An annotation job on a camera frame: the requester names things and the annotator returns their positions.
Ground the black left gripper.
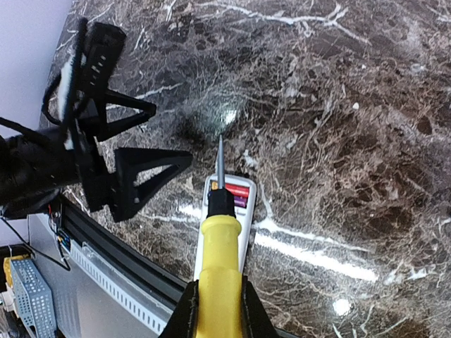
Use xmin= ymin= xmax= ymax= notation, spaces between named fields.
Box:
xmin=66 ymin=89 xmax=193 ymax=223

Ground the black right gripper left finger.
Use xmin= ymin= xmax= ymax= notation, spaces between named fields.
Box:
xmin=159 ymin=281 xmax=199 ymax=338

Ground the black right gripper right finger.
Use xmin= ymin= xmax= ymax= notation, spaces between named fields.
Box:
xmin=241 ymin=275 xmax=279 ymax=338

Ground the yellow handle screwdriver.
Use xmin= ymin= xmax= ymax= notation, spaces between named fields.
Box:
xmin=196 ymin=137 xmax=242 ymax=337

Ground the grey remote control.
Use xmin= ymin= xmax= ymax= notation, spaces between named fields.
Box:
xmin=193 ymin=174 xmax=257 ymax=280

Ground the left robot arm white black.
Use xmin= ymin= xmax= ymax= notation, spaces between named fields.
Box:
xmin=1 ymin=90 xmax=193 ymax=223

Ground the blue purple battery in remote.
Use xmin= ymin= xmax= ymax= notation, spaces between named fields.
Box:
xmin=233 ymin=196 xmax=248 ymax=208

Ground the red battery in remote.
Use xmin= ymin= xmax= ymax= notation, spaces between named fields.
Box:
xmin=210 ymin=180 xmax=249 ymax=198

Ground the perforated metal box background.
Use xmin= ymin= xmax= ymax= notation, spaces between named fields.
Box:
xmin=10 ymin=259 xmax=57 ymax=338

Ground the white slotted cable duct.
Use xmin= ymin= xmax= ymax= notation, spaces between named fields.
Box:
xmin=69 ymin=239 xmax=172 ymax=337

